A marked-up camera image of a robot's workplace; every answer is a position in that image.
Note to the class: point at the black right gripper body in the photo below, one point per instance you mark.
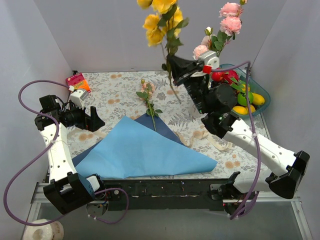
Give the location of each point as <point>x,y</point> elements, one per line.
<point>189,73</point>

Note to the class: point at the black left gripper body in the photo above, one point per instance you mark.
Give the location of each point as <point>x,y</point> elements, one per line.
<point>86,121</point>

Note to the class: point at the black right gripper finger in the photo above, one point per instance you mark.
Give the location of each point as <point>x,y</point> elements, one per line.
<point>179,76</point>
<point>181,66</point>

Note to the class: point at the small pink bud stem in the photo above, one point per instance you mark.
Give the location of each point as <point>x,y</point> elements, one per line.
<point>145,94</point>

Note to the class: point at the yellow rose stem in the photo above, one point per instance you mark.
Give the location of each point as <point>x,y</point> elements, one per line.
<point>163,28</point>

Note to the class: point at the cream ribbon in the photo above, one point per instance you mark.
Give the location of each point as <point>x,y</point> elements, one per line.
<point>199,135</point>

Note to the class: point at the blue wrapping paper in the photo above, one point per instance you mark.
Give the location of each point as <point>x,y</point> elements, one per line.
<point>133,148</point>

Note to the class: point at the pink rose stem long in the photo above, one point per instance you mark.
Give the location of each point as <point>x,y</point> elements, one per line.
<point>230,25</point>

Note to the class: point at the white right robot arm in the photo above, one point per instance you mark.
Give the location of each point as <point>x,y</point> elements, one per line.
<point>279,170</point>

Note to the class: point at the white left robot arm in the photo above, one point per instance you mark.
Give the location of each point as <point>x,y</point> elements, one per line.
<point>67,189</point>

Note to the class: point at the red apple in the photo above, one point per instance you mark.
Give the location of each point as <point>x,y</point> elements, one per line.
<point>218,76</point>

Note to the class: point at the pink dragon fruit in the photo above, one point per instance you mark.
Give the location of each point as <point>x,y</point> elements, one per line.
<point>231,77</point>

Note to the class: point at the floral patterned table mat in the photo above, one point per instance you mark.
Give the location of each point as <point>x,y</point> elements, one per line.
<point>114,96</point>

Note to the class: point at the orange pink snack box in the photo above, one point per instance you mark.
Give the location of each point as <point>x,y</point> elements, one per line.
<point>78,81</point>

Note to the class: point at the yellow lemon back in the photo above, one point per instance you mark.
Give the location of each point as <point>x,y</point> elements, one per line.
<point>243,88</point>

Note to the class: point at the yellow lemon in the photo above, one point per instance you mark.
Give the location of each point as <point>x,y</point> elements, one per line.
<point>240,110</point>
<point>251,109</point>
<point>243,88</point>
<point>258,99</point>

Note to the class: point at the yellow lemon front left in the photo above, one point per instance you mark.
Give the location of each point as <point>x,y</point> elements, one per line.
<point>240,110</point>

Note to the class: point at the teal plastic fruit basket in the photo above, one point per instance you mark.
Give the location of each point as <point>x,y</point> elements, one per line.
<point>254,88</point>

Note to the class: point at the yellow lemon front right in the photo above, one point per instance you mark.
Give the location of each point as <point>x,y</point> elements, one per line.
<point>251,109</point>

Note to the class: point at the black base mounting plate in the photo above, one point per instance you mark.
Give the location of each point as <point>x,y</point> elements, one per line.
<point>165,194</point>

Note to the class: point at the white tape roll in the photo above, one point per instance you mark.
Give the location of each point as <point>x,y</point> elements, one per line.
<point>52,231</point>

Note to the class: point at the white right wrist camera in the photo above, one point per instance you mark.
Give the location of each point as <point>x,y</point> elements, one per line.
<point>209,61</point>

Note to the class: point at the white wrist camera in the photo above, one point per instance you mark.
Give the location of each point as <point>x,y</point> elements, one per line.
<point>78,97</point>
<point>209,61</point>

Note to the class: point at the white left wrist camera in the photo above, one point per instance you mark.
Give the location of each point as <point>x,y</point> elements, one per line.
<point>78,97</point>

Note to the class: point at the aluminium rail frame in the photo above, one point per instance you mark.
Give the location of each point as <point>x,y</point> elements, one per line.
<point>271,218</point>

